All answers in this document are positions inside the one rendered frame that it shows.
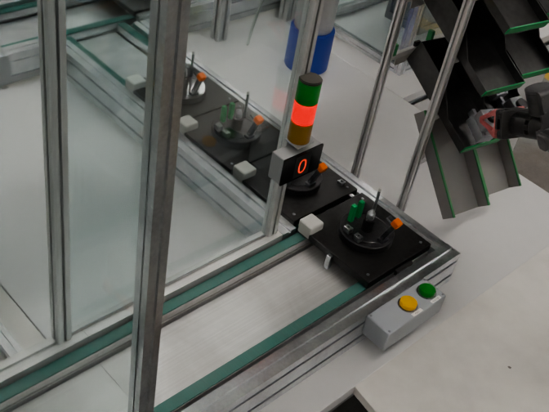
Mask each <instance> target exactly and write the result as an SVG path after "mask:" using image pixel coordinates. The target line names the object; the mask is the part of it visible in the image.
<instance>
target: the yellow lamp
mask: <svg viewBox="0 0 549 412"><path fill-rule="evenodd" d="M312 128H313V124H312V125H310V126H307V127H302V126H299V125H296V124H295V123H294V122H293V121H292V120H290V124H289V129H288V136H287V138H288V140H289V141H290V142H291V143H293V144H295V145H298V146H303V145H306V144H308V143H309V141H310V135H311V132H312Z"/></svg>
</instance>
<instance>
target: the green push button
mask: <svg viewBox="0 0 549 412"><path fill-rule="evenodd" d="M418 292H419V293H420V294H421V295H422V296H423V297H426V298H432V297H434V296H435V292H436V290H435V287H434V286H433V285H431V284H428V283H423V284H420V286H419V288H418Z"/></svg>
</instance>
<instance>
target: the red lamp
mask: <svg viewBox="0 0 549 412"><path fill-rule="evenodd" d="M317 105H318V104H317ZM317 105H315V106H311V107H307V106H303V105H300V104H298V103H297V102H296V101H295V100H294V104H293V108H292V116H291V120H292V121H293V122H294V123H295V124H296V125H299V126H302V127H307V126H310V125H312V124H313V123H314V120H315V113H316V109H317Z"/></svg>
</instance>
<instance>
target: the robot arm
mask: <svg viewBox="0 0 549 412"><path fill-rule="evenodd" d="M524 92H525V96H526V101H527V106H528V108H524V106H517V107H512V108H505V109H495V110H492V111H490V112H488V113H487V114H484V115H482V116H480V123H481V124H482V125H483V126H484V127H485V128H486V129H487V130H488V131H489V133H490V135H491V136H492V137H493V138H497V139H501V140H505V139H511V138H518V137H524V138H529V139H534V140H537V141H538V146H539V149H541V150H543V151H545V152H546V151H548V153H549V82H540V83H534V84H531V85H529V86H527V87H526V88H525V89H524ZM492 116H494V125H493V127H491V126H490V125H489V124H488V123H486V122H485V121H484V120H485V119H487V118H489V117H492Z"/></svg>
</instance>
